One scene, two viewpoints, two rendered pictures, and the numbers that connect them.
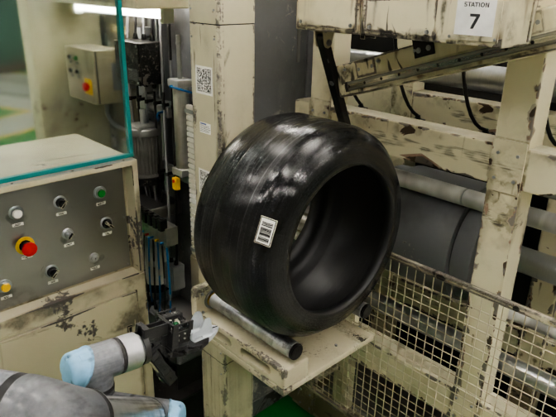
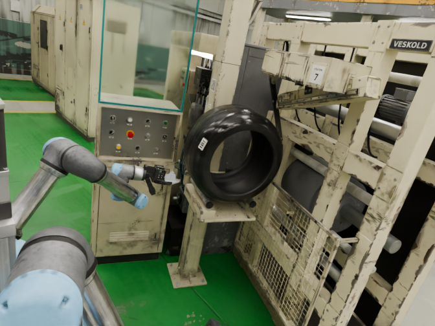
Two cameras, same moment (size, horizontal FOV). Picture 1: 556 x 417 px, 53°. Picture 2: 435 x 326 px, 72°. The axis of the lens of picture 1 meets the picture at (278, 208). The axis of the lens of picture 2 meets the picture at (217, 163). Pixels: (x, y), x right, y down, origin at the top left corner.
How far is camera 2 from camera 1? 61 cm
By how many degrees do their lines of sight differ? 18
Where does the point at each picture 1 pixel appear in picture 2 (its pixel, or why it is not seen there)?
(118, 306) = not seen: hidden behind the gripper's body
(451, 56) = (316, 95)
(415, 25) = (297, 76)
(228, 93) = (221, 92)
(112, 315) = not seen: hidden behind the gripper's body
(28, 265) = (129, 141)
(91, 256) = (155, 148)
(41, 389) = (83, 150)
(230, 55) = (224, 76)
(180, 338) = (159, 176)
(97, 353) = (123, 167)
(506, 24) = (327, 80)
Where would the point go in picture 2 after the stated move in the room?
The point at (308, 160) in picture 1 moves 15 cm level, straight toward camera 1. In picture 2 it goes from (230, 121) to (217, 125)
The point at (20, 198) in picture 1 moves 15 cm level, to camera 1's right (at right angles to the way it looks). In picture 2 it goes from (133, 114) to (151, 120)
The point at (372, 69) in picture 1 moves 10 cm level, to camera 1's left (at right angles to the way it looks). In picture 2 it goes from (289, 97) to (272, 94)
